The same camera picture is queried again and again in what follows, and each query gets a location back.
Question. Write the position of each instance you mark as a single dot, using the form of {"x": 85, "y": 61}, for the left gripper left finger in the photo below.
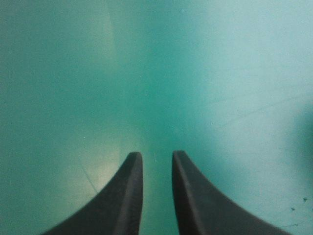
{"x": 115, "y": 205}

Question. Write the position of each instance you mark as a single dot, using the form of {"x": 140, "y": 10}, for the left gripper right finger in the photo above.
{"x": 195, "y": 208}

